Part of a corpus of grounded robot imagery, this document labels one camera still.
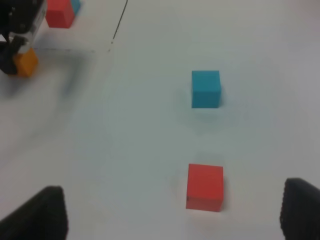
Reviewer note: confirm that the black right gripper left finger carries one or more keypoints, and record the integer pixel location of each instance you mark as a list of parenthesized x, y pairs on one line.
[(42, 217)]

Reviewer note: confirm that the red template cube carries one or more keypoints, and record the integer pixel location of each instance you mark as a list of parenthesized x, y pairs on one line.
[(59, 14)]

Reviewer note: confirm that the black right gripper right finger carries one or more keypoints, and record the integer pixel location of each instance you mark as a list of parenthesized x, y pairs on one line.
[(300, 210)]

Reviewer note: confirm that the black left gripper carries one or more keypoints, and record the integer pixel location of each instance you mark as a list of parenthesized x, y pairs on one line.
[(20, 21)]

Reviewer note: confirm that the blue template cube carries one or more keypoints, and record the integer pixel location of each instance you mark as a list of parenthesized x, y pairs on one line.
[(76, 5)]

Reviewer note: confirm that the orange cube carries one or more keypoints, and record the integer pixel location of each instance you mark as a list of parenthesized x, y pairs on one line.
[(26, 63)]

